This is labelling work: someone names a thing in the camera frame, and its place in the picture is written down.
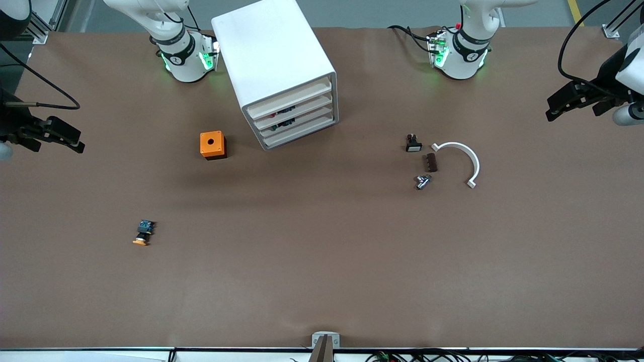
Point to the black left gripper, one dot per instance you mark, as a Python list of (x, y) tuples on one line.
[(605, 84)]

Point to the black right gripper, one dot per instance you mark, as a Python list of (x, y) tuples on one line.
[(11, 123)]

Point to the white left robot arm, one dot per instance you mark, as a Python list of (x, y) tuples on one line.
[(460, 63)]

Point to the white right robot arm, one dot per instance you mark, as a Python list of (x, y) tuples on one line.
[(183, 60)]

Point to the orange push button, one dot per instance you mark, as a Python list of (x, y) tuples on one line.
[(144, 232)]

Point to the green push button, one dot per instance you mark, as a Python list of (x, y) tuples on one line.
[(283, 124)]

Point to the white drawer cabinet housing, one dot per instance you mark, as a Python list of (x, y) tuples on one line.
[(269, 50)]

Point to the white plain drawer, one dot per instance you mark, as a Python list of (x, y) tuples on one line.
[(307, 129), (307, 93)]

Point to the white drawer with green button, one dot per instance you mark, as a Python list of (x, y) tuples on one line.
[(307, 118)]

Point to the brown terminal block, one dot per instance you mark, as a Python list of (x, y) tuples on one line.
[(430, 163)]

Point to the small metal connector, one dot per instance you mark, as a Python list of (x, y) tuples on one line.
[(422, 182)]

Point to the brown table cover mat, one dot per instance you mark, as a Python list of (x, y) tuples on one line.
[(322, 251)]

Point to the aluminium frame profile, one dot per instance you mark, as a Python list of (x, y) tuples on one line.
[(611, 31), (40, 36)]

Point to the white curved bracket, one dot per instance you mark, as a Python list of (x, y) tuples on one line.
[(468, 151)]

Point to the orange button enclosure box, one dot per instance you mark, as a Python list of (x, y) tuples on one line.
[(211, 146)]

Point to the black switch with white face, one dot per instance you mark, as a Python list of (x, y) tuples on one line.
[(413, 146)]

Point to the white table edge rail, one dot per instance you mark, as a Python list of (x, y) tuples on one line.
[(100, 356)]

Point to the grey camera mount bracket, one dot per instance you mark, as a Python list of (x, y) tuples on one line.
[(326, 347)]

